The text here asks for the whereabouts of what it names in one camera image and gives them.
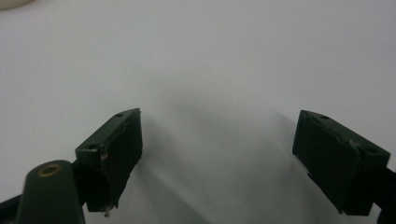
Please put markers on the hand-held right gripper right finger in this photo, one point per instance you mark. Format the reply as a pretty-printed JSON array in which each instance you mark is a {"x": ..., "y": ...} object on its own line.
[{"x": 336, "y": 161}]

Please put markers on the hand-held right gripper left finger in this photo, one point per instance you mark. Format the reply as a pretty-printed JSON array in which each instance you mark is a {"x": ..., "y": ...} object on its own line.
[{"x": 115, "y": 149}]

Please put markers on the cream round object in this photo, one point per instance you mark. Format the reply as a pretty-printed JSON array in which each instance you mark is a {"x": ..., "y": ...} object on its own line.
[{"x": 12, "y": 3}]

